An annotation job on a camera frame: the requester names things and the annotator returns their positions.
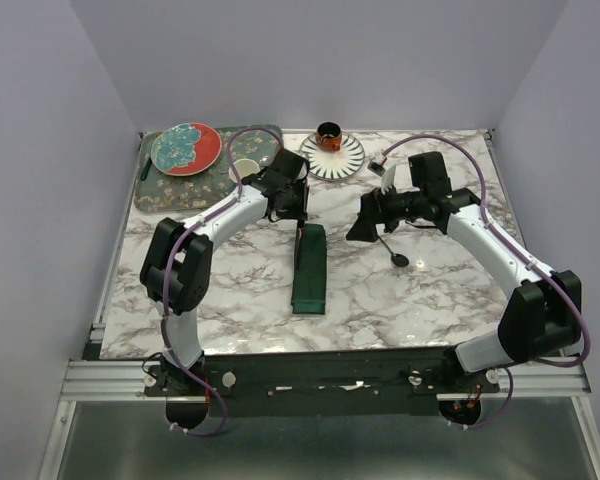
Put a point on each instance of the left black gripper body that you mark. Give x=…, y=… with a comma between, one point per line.
x=294, y=206

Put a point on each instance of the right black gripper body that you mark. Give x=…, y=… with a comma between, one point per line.
x=395, y=207

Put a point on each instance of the black spoon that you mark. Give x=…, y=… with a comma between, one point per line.
x=398, y=260

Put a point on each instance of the dark green cloth napkin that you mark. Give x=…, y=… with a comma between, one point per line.
x=310, y=279

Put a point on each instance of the black knife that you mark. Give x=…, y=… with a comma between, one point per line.
x=297, y=243

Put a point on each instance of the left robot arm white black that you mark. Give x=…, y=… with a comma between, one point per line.
x=177, y=268

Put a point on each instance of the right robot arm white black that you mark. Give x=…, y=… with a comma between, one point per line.
x=542, y=304

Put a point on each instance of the white striped saucer plate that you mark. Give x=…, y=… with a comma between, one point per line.
x=335, y=165

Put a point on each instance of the brown glazed cup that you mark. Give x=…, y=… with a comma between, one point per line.
x=328, y=137

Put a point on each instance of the red and teal plate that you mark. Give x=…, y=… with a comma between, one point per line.
x=186, y=149

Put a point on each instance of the floral teal serving tray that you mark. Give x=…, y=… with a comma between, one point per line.
x=163, y=193

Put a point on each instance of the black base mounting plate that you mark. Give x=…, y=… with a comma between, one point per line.
x=410, y=381

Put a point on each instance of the cream mug with teal handle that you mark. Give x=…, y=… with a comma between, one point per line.
x=242, y=168

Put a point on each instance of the green handled utensil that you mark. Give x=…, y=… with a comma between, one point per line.
x=146, y=168

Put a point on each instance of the aluminium frame rail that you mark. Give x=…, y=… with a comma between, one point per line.
x=538, y=426

